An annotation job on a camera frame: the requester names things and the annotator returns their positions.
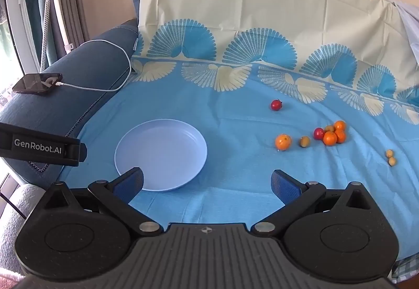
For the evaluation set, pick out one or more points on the small orange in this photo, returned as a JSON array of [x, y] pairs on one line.
[[340, 125], [341, 136], [330, 138]]

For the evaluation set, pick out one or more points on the red small fruit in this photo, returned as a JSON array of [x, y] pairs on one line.
[[276, 105], [318, 133]]

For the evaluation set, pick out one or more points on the black smartphone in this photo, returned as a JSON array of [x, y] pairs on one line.
[[36, 82]]

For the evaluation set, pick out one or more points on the plastic-wrapped orange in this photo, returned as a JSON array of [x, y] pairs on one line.
[[283, 142]]

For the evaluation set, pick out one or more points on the white fluffy blanket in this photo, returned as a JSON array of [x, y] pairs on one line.
[[16, 236]]

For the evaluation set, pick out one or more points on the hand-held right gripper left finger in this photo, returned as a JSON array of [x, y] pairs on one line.
[[131, 185]]

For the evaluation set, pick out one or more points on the pale blue cloth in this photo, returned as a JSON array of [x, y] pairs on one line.
[[409, 27]]

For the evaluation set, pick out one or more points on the olive-yellow small fruit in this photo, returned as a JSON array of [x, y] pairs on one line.
[[304, 141]]

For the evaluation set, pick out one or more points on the white steamer stand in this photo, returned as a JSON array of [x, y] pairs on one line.
[[59, 4]]

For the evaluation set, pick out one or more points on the white window frame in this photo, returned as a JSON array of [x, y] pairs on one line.
[[18, 7]]

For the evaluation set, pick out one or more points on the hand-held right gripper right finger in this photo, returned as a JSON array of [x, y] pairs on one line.
[[284, 186]]

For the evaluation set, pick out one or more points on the yellow small fruit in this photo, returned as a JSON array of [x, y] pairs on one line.
[[392, 161], [389, 153], [329, 129]]

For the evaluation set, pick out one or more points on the blue fan-print sheet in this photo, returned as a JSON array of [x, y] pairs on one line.
[[248, 95]]

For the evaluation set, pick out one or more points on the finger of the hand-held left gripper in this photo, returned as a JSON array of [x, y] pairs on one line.
[[83, 151]]

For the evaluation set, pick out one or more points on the light blue plate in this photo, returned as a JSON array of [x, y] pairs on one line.
[[163, 151]]

